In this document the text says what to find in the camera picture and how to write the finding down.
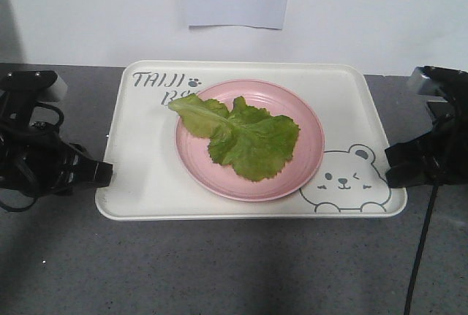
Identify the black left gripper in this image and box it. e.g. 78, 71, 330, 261
1, 121, 113, 198

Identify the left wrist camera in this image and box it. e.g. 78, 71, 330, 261
1, 70, 68, 120

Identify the pink round plate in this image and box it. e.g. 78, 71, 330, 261
168, 80, 325, 202

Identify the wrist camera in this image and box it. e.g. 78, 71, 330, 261
1, 70, 68, 120
407, 66, 467, 105

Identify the green lettuce leaf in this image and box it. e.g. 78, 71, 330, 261
168, 94, 300, 182

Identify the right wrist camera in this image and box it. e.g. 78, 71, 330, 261
407, 66, 467, 105

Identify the white bear serving tray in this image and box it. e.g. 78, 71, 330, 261
95, 61, 407, 221

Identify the black left camera cable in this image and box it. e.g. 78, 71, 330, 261
0, 101, 80, 213

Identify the black right camera cable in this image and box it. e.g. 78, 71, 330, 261
403, 179, 442, 315

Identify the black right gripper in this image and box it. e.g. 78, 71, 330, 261
383, 91, 468, 189

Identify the black camera cable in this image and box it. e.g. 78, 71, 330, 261
403, 179, 442, 315
0, 101, 80, 213

